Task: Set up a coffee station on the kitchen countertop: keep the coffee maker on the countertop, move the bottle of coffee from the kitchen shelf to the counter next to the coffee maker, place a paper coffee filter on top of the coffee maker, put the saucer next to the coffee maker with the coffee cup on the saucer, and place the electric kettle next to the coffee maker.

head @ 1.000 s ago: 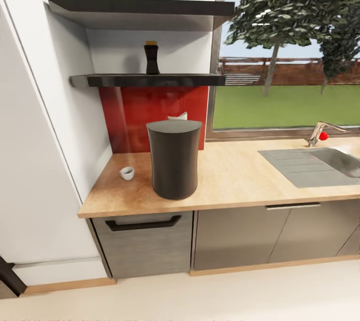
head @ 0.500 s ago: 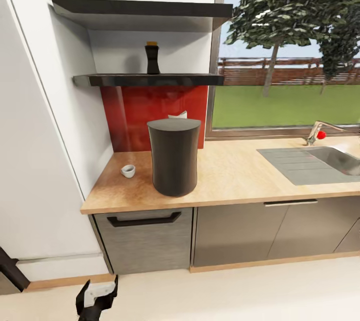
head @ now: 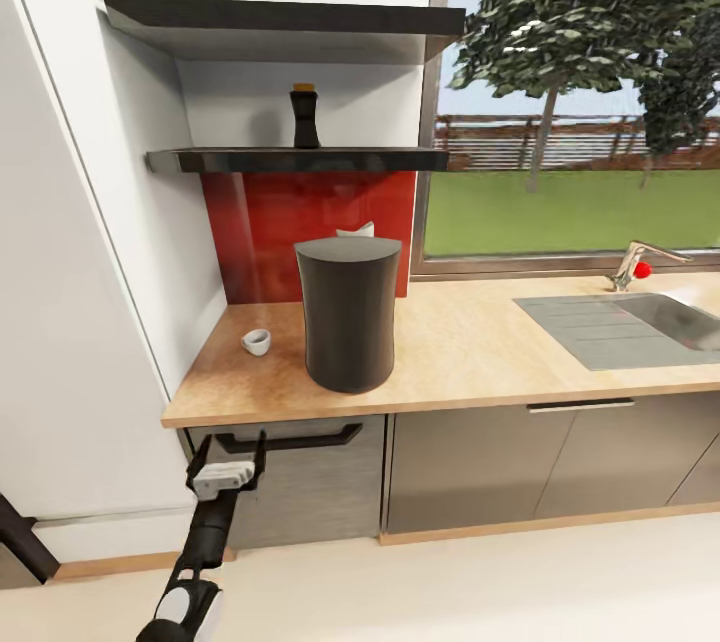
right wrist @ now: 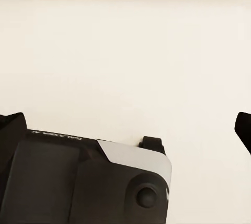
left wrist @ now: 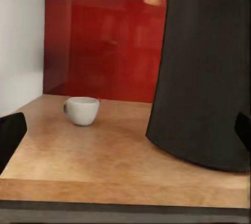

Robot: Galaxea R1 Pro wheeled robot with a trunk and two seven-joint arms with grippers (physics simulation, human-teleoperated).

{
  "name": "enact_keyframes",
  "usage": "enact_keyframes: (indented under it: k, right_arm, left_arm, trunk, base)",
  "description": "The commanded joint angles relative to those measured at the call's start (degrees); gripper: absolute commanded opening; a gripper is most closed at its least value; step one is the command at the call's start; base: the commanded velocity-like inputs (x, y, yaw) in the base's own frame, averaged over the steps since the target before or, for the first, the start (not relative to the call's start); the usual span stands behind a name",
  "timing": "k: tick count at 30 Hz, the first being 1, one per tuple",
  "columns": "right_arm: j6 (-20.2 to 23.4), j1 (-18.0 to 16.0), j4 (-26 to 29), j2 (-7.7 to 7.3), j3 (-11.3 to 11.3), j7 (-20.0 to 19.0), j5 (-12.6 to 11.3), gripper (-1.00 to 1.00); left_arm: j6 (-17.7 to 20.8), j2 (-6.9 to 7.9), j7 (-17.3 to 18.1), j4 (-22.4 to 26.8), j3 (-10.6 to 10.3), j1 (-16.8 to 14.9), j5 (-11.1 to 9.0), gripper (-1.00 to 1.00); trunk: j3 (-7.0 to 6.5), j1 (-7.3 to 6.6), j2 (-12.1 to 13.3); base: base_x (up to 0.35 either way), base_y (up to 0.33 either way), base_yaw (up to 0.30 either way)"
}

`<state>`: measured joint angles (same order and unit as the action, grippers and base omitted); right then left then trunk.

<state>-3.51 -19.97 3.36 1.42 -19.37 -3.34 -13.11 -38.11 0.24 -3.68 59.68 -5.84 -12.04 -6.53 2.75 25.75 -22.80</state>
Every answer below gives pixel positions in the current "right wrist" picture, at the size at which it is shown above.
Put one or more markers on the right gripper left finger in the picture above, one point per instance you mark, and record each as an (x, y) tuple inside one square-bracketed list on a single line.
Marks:
[(12, 130)]

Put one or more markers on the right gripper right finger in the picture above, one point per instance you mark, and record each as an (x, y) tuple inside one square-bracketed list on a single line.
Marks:
[(243, 129)]

